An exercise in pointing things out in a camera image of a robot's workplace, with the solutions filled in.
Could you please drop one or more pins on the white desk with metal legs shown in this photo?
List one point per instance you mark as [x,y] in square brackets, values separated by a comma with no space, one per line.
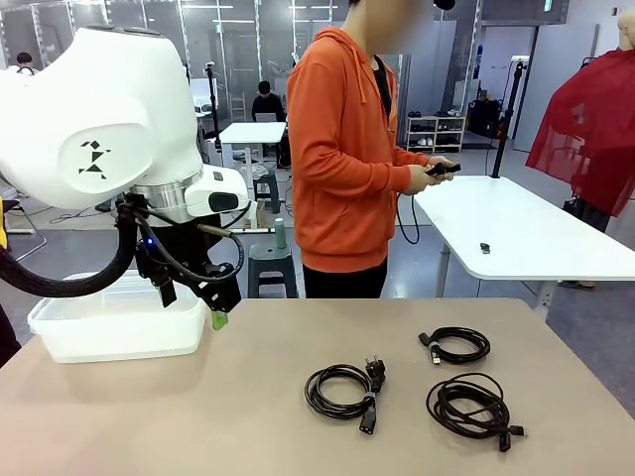
[521,223]

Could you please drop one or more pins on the white shoe rack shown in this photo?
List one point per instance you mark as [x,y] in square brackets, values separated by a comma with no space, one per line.
[436,134]

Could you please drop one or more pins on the person's right hand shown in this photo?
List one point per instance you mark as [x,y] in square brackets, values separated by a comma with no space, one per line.
[424,179]

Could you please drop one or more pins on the small black adapter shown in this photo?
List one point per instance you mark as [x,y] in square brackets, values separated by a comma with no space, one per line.
[485,248]

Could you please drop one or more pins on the red cape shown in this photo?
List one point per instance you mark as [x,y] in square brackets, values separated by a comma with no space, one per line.
[585,129]

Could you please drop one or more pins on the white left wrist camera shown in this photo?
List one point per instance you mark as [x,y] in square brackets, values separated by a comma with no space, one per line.
[218,186]

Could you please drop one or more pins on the dark rounded object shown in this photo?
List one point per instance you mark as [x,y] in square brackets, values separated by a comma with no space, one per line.
[6,337]

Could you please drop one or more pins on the seated person in black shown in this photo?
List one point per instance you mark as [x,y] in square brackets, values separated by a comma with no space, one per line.
[268,101]

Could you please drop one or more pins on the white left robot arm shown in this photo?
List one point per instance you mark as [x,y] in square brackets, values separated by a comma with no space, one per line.
[99,99]

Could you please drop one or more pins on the clear plastic storage container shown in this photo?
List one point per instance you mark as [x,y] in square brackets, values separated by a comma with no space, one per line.
[124,327]

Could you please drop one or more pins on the metal chair frame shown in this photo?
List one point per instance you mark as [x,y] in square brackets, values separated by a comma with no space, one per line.
[30,248]

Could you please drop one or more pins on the person's left forearm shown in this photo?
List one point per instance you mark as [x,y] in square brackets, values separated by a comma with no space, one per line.
[412,158]

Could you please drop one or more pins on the dark step stool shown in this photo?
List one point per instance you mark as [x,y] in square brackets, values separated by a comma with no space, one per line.
[267,188]

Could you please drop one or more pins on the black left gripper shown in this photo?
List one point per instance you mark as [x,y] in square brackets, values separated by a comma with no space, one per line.
[183,248]

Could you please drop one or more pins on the person's right forearm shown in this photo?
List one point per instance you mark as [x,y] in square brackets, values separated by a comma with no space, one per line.
[377,179]

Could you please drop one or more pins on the person in orange hoodie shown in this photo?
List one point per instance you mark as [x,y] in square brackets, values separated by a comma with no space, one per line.
[337,149]

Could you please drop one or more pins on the grey-green bottle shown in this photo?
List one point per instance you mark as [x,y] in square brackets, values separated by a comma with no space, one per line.
[281,233]

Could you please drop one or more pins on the black equipment case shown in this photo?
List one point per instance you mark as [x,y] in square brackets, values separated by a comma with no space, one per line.
[486,119]

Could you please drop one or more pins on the man in grey jacket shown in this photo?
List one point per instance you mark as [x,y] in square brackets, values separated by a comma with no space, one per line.
[25,62]

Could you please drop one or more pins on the grey-green plastic stool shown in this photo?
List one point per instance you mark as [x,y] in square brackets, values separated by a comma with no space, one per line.
[270,253]

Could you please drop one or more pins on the black camera tripod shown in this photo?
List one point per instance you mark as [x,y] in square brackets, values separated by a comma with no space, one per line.
[213,99]

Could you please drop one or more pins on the beige mannequin head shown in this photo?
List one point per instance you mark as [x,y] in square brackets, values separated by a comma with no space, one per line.
[627,30]

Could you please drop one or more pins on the grey laptop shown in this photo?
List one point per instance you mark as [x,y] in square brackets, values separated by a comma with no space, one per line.
[265,117]

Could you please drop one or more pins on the yellow cloth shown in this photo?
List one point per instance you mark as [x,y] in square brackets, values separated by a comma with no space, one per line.
[2,223]

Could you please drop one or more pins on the white panel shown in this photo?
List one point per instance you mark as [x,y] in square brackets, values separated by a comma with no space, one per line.
[201,94]

